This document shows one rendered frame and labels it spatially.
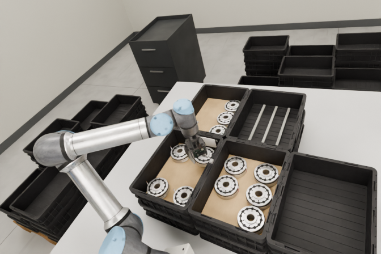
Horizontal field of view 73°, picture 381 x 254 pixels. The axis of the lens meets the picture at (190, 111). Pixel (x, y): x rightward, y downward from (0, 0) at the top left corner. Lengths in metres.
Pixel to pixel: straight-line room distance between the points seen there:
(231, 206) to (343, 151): 0.66
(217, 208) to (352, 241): 0.48
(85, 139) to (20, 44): 3.16
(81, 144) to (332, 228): 0.91
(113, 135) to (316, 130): 1.11
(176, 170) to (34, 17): 3.25
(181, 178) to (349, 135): 0.90
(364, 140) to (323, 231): 0.63
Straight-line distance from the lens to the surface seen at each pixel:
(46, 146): 0.96
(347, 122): 1.67
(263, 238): 0.98
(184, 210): 1.07
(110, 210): 1.09
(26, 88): 4.01
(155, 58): 2.64
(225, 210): 1.15
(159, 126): 0.86
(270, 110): 1.51
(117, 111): 2.50
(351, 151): 1.52
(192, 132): 1.07
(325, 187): 1.21
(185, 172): 1.29
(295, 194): 1.18
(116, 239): 0.98
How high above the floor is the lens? 1.82
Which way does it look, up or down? 38 degrees down
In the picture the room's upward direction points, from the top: 17 degrees counter-clockwise
